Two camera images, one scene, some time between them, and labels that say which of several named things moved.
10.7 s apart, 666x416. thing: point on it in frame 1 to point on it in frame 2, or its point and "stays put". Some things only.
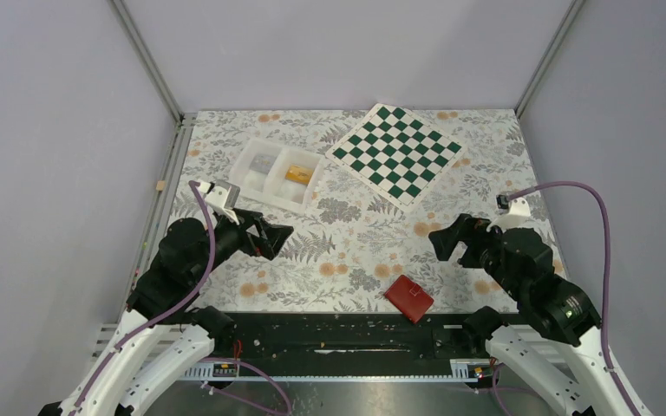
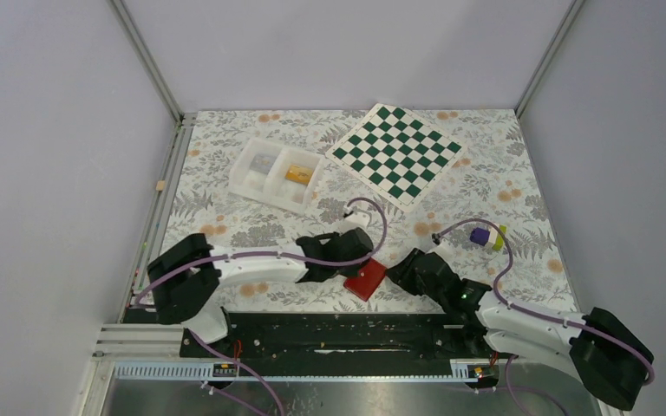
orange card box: [299, 174] stays put
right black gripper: [474, 230] to [403, 271]
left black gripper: [275, 235] to [352, 270]
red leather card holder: [411, 299] to [369, 278]
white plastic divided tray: [276, 174] stays put
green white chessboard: [399, 156] stays put
